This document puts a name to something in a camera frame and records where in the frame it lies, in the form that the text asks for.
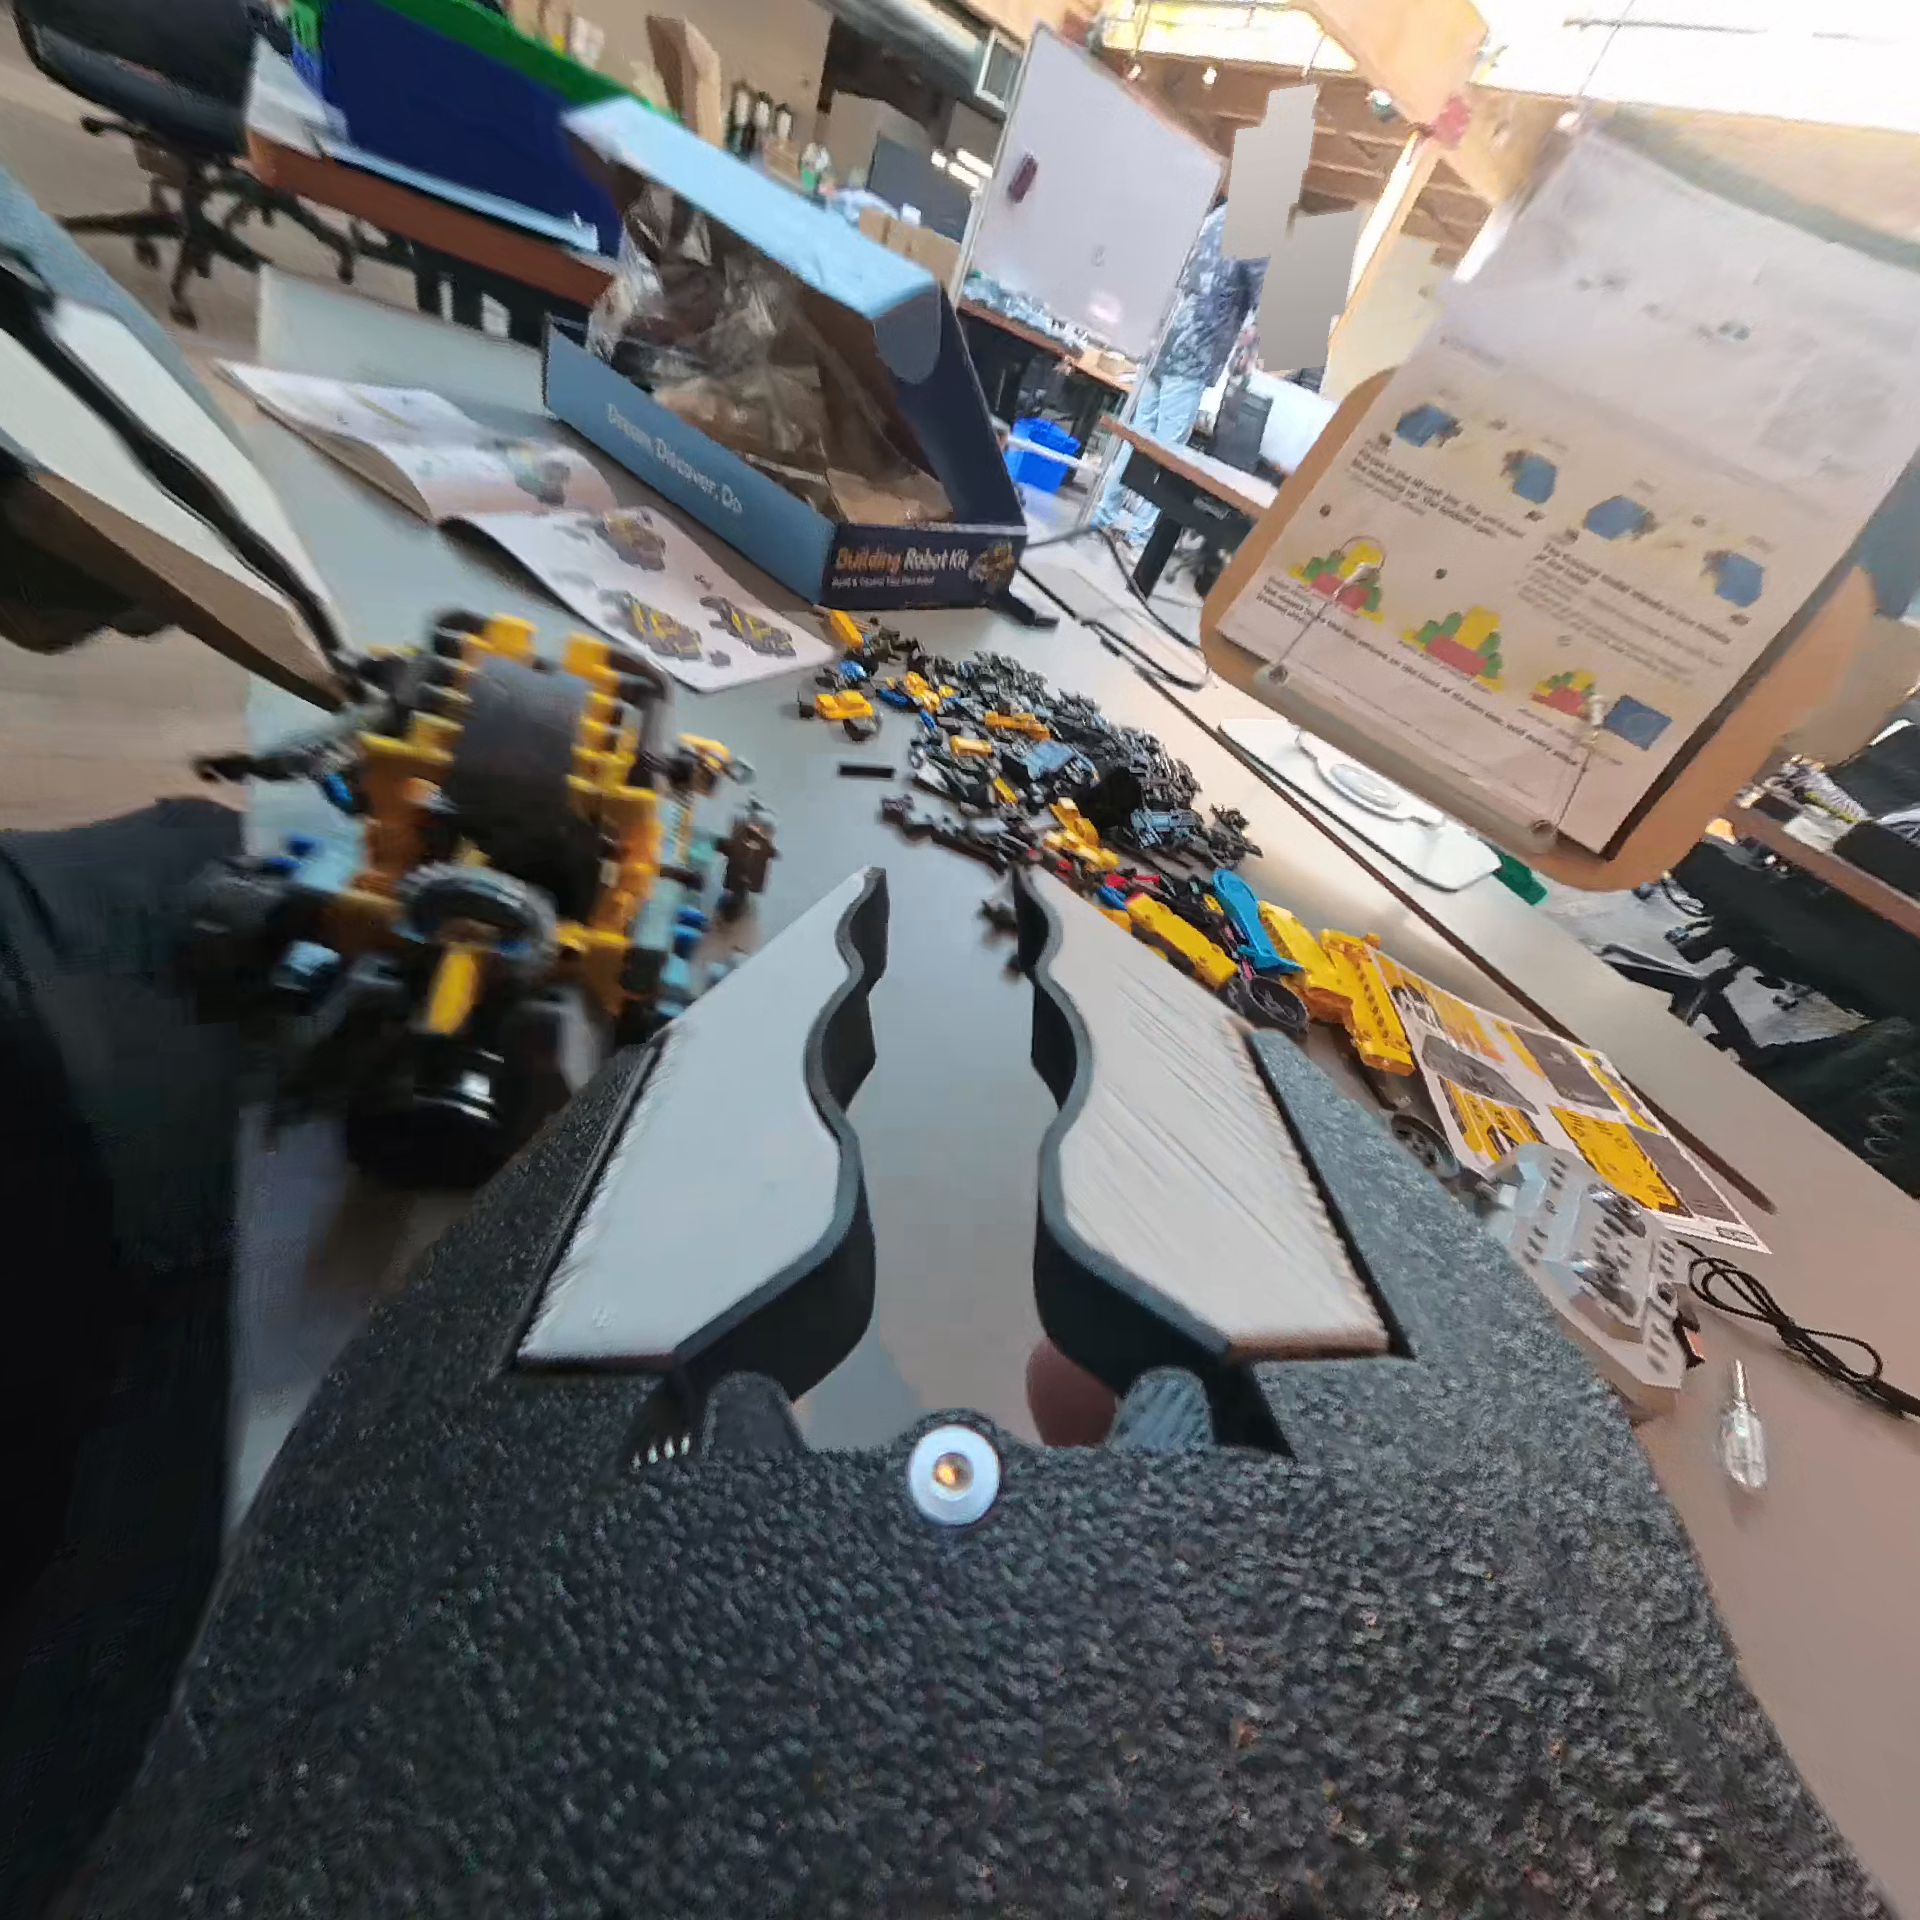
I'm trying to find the wooden table with black legs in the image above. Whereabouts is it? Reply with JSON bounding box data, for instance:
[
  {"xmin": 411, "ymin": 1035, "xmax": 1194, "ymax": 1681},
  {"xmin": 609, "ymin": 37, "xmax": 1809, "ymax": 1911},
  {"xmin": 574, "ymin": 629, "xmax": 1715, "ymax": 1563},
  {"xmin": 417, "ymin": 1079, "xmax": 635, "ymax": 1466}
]
[{"xmin": 1102, "ymin": 415, "xmax": 1286, "ymax": 598}]

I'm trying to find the person's black clothed torso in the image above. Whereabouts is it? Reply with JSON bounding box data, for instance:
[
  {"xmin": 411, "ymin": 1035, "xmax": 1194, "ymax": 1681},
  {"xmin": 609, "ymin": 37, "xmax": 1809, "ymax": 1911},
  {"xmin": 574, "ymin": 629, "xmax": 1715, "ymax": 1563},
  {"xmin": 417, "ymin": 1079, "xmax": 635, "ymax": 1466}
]
[{"xmin": 0, "ymin": 795, "xmax": 317, "ymax": 1920}]

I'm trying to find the crumpled clear plastic bag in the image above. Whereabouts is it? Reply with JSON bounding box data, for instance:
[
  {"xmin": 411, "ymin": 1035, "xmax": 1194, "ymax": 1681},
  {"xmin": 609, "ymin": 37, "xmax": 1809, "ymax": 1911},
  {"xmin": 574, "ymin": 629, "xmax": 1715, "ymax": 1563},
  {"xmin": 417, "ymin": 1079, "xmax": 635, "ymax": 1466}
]
[{"xmin": 592, "ymin": 180, "xmax": 963, "ymax": 529}]

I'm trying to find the yellow rectangular panel piece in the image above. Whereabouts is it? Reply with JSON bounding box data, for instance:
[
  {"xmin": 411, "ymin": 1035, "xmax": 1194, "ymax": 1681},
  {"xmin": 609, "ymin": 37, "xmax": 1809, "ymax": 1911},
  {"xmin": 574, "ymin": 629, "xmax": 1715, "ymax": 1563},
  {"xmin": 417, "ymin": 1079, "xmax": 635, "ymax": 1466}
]
[{"xmin": 1302, "ymin": 930, "xmax": 1419, "ymax": 1077}]

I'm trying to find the grey battery box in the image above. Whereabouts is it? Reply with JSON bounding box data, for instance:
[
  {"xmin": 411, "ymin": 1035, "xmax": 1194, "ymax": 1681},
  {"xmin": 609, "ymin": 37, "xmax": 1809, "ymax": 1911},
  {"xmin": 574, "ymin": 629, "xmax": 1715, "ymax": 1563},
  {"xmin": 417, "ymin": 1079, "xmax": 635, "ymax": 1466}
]
[{"xmin": 1476, "ymin": 1141, "xmax": 1705, "ymax": 1420}]

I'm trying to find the black power cable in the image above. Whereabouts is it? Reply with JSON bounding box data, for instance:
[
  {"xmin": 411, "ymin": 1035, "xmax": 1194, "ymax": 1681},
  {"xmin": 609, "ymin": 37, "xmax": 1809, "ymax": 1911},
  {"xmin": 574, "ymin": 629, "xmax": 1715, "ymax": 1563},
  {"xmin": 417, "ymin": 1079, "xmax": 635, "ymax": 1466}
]
[{"xmin": 1019, "ymin": 567, "xmax": 1220, "ymax": 694}]

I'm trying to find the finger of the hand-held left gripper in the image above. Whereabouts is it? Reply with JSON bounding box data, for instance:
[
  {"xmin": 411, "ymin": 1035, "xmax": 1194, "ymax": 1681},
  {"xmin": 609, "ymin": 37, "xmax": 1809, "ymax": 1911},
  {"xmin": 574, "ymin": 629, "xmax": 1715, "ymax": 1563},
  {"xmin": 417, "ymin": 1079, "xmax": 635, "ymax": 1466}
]
[
  {"xmin": 0, "ymin": 263, "xmax": 348, "ymax": 650},
  {"xmin": 0, "ymin": 337, "xmax": 357, "ymax": 707}
]

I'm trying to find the yellow brick toy vehicle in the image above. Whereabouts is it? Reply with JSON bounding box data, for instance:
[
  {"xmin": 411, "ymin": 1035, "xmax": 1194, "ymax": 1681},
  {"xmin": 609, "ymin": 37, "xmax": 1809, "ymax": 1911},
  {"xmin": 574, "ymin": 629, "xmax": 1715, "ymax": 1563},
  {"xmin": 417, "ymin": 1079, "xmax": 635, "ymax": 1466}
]
[{"xmin": 188, "ymin": 607, "xmax": 781, "ymax": 1187}]

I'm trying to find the person's right hand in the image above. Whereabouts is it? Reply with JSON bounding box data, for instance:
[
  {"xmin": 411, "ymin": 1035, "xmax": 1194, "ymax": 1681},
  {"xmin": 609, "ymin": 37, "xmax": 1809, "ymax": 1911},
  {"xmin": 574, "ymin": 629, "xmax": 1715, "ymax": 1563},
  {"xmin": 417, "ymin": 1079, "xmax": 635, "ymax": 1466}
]
[{"xmin": 1026, "ymin": 1339, "xmax": 1120, "ymax": 1445}]

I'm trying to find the blue bin with green lid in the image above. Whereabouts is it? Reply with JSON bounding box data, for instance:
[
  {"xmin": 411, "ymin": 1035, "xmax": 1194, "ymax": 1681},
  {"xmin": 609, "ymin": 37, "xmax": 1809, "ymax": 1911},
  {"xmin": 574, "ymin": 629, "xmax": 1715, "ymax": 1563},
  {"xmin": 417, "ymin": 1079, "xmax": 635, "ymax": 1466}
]
[{"xmin": 293, "ymin": 0, "xmax": 634, "ymax": 257}]

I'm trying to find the instruction booklet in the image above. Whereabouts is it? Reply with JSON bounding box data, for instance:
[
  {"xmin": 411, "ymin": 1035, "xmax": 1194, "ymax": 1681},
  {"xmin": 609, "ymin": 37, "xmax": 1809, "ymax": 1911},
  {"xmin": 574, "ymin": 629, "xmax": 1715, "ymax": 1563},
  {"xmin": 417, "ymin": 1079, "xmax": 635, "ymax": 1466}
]
[{"xmin": 217, "ymin": 356, "xmax": 834, "ymax": 694}]

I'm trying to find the whiteboard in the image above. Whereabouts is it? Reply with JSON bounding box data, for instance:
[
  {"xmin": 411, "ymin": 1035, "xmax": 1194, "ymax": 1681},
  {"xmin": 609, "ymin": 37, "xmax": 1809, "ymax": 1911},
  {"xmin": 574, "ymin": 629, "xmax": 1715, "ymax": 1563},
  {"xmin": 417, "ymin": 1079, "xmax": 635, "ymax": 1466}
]
[{"xmin": 960, "ymin": 22, "xmax": 1233, "ymax": 362}]

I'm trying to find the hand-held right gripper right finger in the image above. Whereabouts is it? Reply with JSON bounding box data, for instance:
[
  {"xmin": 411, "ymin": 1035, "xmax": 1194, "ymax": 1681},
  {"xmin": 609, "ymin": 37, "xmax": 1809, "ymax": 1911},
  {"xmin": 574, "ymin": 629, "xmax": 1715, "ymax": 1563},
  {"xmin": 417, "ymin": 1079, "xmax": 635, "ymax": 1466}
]
[{"xmin": 1014, "ymin": 866, "xmax": 1396, "ymax": 1366}]

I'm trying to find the black office chair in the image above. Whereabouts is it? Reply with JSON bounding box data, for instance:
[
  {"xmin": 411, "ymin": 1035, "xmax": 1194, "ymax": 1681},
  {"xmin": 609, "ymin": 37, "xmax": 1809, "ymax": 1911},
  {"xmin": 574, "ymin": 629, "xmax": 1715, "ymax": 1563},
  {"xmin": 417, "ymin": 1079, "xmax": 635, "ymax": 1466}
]
[
  {"xmin": 1605, "ymin": 838, "xmax": 1920, "ymax": 1156},
  {"xmin": 17, "ymin": 0, "xmax": 355, "ymax": 325}
]

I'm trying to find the yellow sticker sheet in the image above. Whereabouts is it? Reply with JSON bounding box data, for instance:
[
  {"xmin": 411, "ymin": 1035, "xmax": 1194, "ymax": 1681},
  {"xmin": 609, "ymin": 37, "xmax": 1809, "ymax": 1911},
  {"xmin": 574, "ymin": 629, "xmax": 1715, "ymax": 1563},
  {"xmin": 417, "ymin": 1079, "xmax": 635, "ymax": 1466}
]
[{"xmin": 1372, "ymin": 945, "xmax": 1772, "ymax": 1254}]

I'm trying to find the blue brick separator tool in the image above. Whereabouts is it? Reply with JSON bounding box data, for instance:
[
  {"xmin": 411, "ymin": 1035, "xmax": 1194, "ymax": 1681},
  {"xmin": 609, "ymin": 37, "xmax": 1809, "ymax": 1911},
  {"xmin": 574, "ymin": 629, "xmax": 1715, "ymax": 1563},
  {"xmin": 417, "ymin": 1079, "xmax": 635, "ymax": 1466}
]
[{"xmin": 1211, "ymin": 871, "xmax": 1310, "ymax": 985}]

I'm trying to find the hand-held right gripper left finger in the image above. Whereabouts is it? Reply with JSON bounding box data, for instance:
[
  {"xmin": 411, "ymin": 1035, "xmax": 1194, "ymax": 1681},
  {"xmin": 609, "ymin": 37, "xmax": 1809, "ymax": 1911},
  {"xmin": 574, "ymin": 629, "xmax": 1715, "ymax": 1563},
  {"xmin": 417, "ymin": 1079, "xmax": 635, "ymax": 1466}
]
[{"xmin": 515, "ymin": 865, "xmax": 892, "ymax": 1397}]

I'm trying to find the thin black wire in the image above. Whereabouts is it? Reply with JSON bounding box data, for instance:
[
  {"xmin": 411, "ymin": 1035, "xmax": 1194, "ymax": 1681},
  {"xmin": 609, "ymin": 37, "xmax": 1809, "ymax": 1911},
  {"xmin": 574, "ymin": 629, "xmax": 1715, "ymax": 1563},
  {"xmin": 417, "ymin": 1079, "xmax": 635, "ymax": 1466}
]
[{"xmin": 1688, "ymin": 1253, "xmax": 1920, "ymax": 1420}]

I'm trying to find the wooden board with instruction sheet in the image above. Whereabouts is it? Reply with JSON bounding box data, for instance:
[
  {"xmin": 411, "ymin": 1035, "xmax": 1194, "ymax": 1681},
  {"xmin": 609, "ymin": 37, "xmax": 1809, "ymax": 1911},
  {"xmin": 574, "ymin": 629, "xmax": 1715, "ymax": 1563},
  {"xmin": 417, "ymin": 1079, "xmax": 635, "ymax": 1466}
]
[{"xmin": 1200, "ymin": 127, "xmax": 1920, "ymax": 894}]

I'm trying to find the pile of loose brick pieces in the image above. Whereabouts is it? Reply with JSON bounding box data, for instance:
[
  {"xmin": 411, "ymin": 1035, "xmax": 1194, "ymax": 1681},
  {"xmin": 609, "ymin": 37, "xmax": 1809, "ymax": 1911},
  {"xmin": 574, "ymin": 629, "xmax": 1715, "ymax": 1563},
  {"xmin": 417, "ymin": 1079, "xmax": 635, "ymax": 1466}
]
[{"xmin": 796, "ymin": 607, "xmax": 1442, "ymax": 1087}]

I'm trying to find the blue cardboard kit box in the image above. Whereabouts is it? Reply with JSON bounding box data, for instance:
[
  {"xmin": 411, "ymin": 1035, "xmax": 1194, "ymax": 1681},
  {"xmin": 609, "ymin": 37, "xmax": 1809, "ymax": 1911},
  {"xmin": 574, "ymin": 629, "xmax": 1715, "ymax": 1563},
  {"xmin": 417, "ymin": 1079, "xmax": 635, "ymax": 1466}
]
[{"xmin": 545, "ymin": 97, "xmax": 1028, "ymax": 614}]

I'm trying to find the grey desk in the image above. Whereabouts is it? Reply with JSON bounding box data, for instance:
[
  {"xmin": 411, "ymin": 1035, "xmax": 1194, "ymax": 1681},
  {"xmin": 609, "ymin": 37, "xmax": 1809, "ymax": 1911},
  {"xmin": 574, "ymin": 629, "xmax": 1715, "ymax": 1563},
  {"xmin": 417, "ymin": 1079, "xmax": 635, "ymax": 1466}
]
[{"xmin": 224, "ymin": 269, "xmax": 1920, "ymax": 1906}]

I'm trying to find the white flat stand base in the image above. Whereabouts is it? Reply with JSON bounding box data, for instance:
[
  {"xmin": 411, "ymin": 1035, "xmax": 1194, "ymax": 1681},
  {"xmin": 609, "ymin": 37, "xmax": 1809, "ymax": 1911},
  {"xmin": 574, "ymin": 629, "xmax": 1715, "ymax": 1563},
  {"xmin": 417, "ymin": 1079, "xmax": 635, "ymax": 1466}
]
[{"xmin": 1218, "ymin": 717, "xmax": 1505, "ymax": 894}]

